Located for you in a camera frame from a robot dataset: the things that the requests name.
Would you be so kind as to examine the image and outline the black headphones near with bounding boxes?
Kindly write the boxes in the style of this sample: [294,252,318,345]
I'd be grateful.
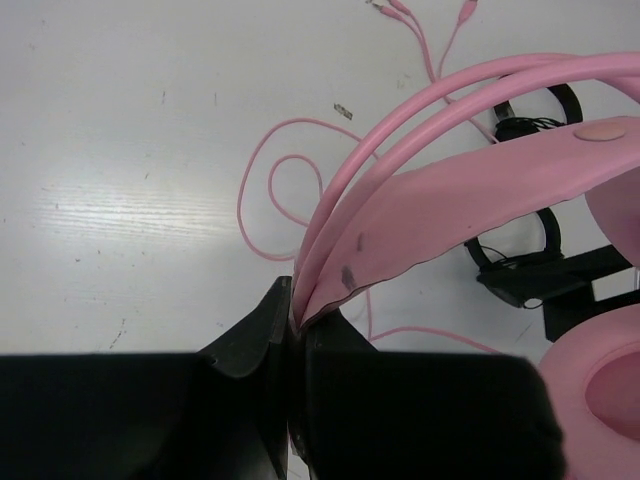
[464,208,639,342]

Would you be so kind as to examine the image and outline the pink gaming headphones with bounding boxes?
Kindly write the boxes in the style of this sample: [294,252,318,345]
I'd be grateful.
[292,52,639,479]

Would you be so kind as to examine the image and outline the small metal scrap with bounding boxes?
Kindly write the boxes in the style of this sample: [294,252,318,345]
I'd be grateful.
[333,103,353,120]

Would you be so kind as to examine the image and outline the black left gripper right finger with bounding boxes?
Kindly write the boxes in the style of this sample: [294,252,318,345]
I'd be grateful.
[292,311,567,479]

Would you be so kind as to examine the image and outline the black headphones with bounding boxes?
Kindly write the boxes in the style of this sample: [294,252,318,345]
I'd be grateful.
[493,84,583,142]
[464,208,639,342]

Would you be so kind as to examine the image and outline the black headphones far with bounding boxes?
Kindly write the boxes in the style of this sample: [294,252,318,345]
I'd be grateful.
[493,84,583,142]

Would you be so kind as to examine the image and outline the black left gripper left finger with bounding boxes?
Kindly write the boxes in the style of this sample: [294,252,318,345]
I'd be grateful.
[1,276,291,479]

